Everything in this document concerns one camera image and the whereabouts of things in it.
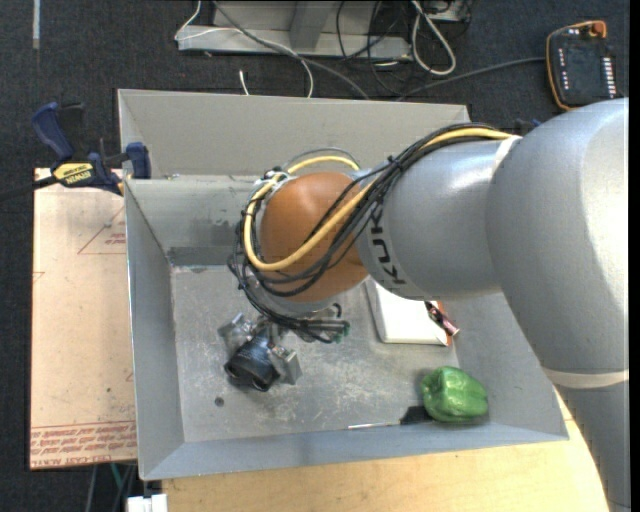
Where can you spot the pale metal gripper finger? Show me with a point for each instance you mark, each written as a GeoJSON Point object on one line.
{"type": "Point", "coordinates": [234, 328]}
{"type": "Point", "coordinates": [289, 365]}

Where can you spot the small red-brown tool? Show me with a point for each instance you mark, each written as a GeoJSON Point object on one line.
{"type": "Point", "coordinates": [443, 318]}

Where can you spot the grey metal bin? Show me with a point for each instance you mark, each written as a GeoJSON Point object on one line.
{"type": "Point", "coordinates": [320, 400]}

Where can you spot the green toy pepper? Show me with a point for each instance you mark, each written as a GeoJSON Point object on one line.
{"type": "Point", "coordinates": [454, 395]}

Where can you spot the white box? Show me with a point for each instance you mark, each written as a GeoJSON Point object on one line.
{"type": "Point", "coordinates": [400, 320]}

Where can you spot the brown cardboard board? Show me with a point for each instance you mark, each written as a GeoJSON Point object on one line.
{"type": "Point", "coordinates": [80, 320]}

